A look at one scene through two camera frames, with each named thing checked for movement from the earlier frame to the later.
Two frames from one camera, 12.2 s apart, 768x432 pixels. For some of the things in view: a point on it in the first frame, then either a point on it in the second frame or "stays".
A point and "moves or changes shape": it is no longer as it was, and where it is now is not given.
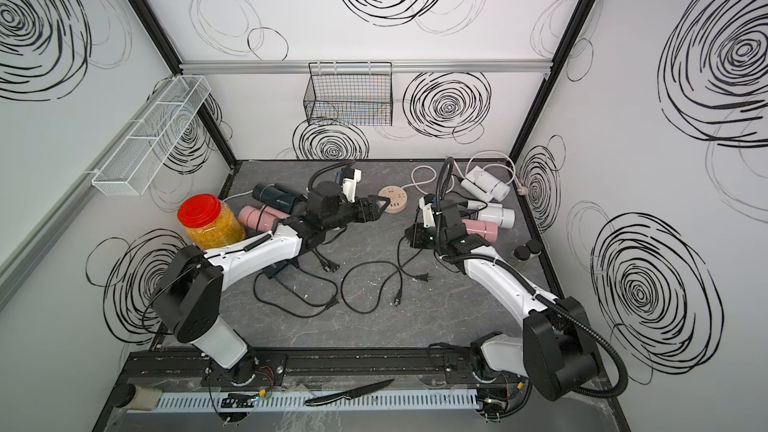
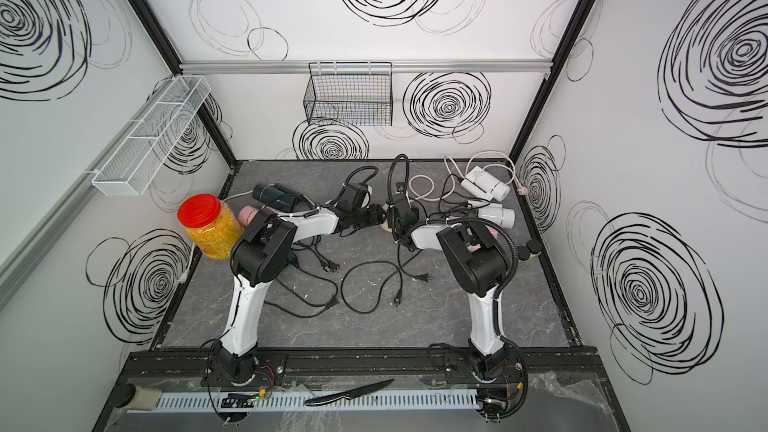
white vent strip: (430, 399) stays
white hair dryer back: (485, 186) stays
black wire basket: (350, 94) stays
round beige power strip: (398, 198) moves or changes shape
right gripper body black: (428, 238) -> (394, 228)
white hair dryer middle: (493, 212) stays
